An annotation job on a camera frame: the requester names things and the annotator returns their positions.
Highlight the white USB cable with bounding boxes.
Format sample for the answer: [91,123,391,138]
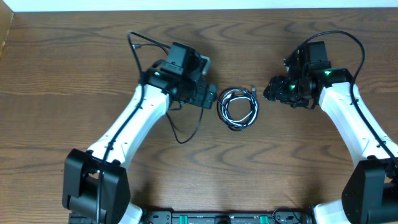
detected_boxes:
[220,90,259,128]

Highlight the black USB cable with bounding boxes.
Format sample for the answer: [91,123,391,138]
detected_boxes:
[133,42,259,144]

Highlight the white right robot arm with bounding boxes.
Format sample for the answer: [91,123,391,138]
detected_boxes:
[264,41,397,223]

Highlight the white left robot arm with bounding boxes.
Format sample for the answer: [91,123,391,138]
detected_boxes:
[62,42,217,223]

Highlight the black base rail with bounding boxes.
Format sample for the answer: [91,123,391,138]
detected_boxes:
[68,208,315,224]

